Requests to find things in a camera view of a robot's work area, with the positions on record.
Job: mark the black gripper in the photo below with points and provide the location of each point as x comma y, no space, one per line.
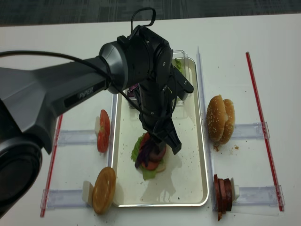
158,105

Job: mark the purple cabbage strips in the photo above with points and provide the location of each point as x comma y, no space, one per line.
143,155

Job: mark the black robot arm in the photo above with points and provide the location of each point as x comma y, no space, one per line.
31,101

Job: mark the white bread slice on tray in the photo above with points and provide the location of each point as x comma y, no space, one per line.
162,165

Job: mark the tomato slice on stack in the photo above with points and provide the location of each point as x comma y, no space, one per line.
150,165

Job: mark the lettuce leaf on stack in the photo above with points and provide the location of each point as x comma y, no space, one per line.
146,173

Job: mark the upright tomato slices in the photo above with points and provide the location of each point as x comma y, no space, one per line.
104,132

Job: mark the white block behind tomato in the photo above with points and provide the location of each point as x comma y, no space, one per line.
97,125

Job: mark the green lettuce pile in box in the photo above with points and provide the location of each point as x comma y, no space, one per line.
177,63

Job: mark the upright sausage slices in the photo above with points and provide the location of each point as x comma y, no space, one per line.
224,195

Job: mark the sausage slice on stack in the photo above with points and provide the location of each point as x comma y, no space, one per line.
154,155

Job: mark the white metal tray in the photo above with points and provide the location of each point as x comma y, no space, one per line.
183,182

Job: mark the purple cabbage pile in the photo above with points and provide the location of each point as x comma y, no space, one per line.
131,91

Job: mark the sesame bun front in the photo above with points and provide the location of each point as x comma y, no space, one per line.
216,118

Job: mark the sesame bun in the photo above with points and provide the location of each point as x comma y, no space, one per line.
216,118
230,123

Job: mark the upright toasted bun half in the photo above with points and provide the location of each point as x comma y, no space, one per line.
104,190

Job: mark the sesame bun rear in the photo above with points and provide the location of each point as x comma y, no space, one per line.
230,123

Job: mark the white block behind bun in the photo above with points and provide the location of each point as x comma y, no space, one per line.
87,193

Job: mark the white block behind sausage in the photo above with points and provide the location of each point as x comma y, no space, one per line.
235,190

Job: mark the clear plastic salad box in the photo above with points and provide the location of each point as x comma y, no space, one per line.
183,57

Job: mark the left red strip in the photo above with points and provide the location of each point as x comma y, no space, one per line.
50,170

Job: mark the red strip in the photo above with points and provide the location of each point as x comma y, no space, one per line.
267,143
50,170

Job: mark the right red strip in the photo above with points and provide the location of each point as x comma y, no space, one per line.
267,143

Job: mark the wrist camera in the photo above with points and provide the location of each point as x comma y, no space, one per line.
181,87

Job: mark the upper left clear rail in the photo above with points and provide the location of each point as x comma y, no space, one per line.
75,137

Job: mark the clear rail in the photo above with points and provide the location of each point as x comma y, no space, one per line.
75,137
262,196
52,199
258,130

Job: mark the upper right clear rail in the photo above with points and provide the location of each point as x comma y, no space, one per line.
258,130

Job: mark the lower left clear rail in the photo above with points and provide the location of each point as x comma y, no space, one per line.
52,199

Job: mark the lower right clear rail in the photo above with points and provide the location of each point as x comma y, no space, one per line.
262,196

